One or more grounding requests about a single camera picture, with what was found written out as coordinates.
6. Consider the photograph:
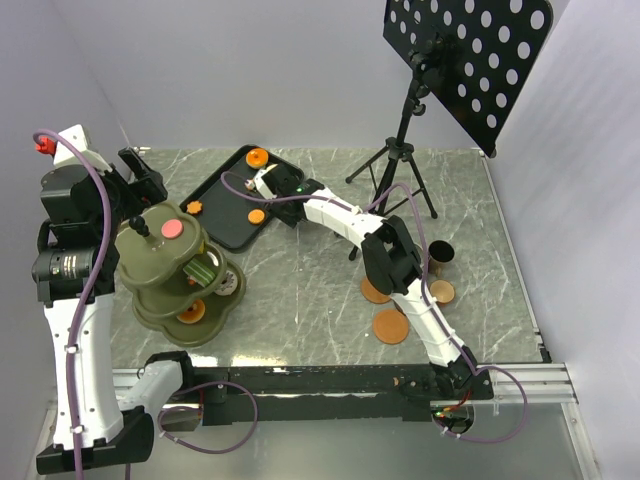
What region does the orange round cookie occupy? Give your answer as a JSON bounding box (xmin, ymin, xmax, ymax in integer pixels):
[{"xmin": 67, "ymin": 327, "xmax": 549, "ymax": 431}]
[{"xmin": 247, "ymin": 209, "xmax": 266, "ymax": 225}]

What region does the pink round cookie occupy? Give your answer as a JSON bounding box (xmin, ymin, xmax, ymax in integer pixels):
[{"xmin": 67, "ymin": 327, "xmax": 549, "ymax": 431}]
[{"xmin": 161, "ymin": 219, "xmax": 184, "ymax": 240}]

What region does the green layered cake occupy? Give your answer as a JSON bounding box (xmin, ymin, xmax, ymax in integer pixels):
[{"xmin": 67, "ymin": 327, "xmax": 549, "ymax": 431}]
[{"xmin": 183, "ymin": 258, "xmax": 216, "ymax": 288}]

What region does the chocolate sprinkle donut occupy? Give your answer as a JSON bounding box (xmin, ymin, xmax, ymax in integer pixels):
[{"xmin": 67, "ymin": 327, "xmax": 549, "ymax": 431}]
[{"xmin": 214, "ymin": 270, "xmax": 239, "ymax": 297}]

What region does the orange donut front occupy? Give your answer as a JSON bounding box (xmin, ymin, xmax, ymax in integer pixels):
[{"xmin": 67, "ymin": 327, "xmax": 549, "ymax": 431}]
[{"xmin": 177, "ymin": 299, "xmax": 206, "ymax": 325}]

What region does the orange donut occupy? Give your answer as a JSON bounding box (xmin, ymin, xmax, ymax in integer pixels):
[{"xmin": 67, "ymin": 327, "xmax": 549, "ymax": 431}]
[
  {"xmin": 245, "ymin": 148, "xmax": 269, "ymax": 170},
  {"xmin": 177, "ymin": 299, "xmax": 206, "ymax": 325}
]

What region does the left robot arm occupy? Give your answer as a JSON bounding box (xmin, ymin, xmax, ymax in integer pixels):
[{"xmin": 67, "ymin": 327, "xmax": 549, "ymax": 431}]
[{"xmin": 32, "ymin": 148, "xmax": 198, "ymax": 476}]

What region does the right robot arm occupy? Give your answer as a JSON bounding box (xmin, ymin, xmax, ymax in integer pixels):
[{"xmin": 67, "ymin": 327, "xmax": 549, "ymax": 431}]
[{"xmin": 254, "ymin": 165, "xmax": 493, "ymax": 400}]

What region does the orange donut back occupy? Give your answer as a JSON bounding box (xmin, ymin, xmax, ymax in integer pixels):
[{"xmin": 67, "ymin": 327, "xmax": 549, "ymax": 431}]
[{"xmin": 245, "ymin": 148, "xmax": 269, "ymax": 170}]

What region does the black serving tray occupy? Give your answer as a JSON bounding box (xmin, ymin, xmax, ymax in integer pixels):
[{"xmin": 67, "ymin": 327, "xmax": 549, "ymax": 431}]
[{"xmin": 179, "ymin": 144, "xmax": 273, "ymax": 253}]

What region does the orange flower cookie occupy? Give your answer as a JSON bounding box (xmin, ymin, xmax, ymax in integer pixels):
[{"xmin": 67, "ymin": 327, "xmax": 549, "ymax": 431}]
[{"xmin": 186, "ymin": 200, "xmax": 203, "ymax": 215}]

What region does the green three-tier serving stand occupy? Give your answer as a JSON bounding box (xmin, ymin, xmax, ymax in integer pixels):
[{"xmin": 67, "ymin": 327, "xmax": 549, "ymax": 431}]
[{"xmin": 115, "ymin": 201, "xmax": 246, "ymax": 348}]

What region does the orange coaster left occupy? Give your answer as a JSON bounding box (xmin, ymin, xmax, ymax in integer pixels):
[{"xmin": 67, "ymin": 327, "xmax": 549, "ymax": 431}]
[{"xmin": 360, "ymin": 277, "xmax": 391, "ymax": 305}]

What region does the orange coaster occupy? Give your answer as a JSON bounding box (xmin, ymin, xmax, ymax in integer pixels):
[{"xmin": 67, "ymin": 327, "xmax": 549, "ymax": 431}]
[
  {"xmin": 360, "ymin": 277, "xmax": 391, "ymax": 305},
  {"xmin": 372, "ymin": 309, "xmax": 409, "ymax": 345}
]

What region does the dark brown mug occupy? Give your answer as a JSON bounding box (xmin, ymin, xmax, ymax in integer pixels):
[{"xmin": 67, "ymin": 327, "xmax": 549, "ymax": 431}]
[{"xmin": 428, "ymin": 240, "xmax": 455, "ymax": 277}]

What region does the orange coaster front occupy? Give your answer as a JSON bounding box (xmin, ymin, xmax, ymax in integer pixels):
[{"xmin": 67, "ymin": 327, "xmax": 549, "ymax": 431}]
[{"xmin": 372, "ymin": 309, "xmax": 409, "ymax": 345}]

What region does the small copper cup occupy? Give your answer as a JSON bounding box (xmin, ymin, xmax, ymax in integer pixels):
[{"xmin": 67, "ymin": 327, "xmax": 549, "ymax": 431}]
[{"xmin": 429, "ymin": 279, "xmax": 456, "ymax": 306}]

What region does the black music stand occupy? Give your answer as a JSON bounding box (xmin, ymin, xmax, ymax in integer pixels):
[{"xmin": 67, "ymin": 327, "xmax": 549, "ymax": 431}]
[{"xmin": 345, "ymin": 0, "xmax": 555, "ymax": 262}]

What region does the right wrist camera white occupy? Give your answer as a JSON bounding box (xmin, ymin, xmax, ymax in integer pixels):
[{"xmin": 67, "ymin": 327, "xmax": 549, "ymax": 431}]
[{"xmin": 253, "ymin": 169, "xmax": 276, "ymax": 200}]

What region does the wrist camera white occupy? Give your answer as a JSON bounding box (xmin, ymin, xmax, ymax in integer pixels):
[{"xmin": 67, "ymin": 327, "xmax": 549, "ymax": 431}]
[
  {"xmin": 53, "ymin": 124, "xmax": 113, "ymax": 173},
  {"xmin": 253, "ymin": 169, "xmax": 276, "ymax": 200}
]

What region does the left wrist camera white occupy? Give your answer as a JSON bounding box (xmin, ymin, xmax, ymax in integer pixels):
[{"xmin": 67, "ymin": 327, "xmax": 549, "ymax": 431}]
[{"xmin": 53, "ymin": 124, "xmax": 113, "ymax": 173}]

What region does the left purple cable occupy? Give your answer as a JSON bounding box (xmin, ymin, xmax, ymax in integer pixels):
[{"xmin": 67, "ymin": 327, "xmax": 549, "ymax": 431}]
[{"xmin": 32, "ymin": 128, "xmax": 114, "ymax": 480}]

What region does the black base frame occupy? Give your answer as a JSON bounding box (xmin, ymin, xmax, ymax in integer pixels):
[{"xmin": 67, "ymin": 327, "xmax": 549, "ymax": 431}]
[{"xmin": 149, "ymin": 352, "xmax": 496, "ymax": 434}]

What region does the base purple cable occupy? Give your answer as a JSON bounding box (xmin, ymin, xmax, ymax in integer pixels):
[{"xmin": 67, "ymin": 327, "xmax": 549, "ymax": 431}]
[{"xmin": 157, "ymin": 383, "xmax": 260, "ymax": 456}]

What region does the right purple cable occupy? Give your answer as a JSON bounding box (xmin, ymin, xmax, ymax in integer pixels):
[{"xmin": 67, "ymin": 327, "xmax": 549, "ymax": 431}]
[{"xmin": 220, "ymin": 171, "xmax": 529, "ymax": 445}]

